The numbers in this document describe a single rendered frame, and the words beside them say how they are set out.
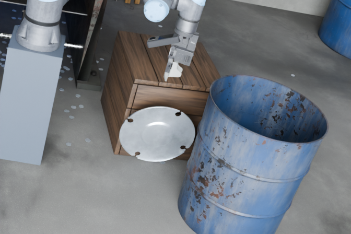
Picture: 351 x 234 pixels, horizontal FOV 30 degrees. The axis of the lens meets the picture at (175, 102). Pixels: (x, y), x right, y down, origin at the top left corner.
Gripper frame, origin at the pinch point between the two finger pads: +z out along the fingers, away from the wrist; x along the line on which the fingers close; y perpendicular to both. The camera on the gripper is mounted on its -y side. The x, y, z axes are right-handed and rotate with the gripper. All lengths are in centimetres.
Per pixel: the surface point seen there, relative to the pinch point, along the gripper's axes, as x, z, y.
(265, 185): -34, 10, 41
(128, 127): -0.7, 24.5, -7.7
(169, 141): 3.6, 27.8, 8.9
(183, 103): 9.4, 13.2, 9.6
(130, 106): 2.6, 17.2, -9.2
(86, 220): -40, 40, -11
